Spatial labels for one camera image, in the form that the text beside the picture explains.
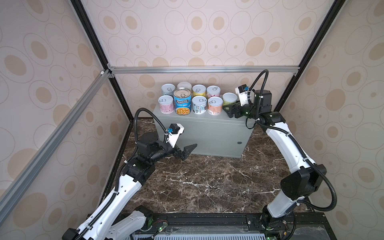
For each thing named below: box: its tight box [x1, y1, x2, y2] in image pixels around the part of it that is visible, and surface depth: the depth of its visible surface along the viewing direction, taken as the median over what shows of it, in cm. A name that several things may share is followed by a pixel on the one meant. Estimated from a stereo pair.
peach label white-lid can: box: [207, 96, 224, 116], surface depth 74 cm
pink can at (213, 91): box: [206, 85, 221, 99], surface depth 81 cm
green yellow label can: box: [222, 92, 238, 106], surface depth 76 cm
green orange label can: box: [177, 81, 193, 91], surface depth 79 cm
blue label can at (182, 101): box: [173, 87, 192, 116], surface depth 71 cm
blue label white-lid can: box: [192, 95, 208, 115], surface depth 74 cm
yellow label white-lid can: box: [192, 84, 207, 98], surface depth 81 cm
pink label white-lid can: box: [158, 94, 175, 115], surface depth 74 cm
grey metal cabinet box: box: [152, 107, 255, 158], surface depth 76 cm
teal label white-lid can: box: [161, 83, 176, 96], surface depth 81 cm
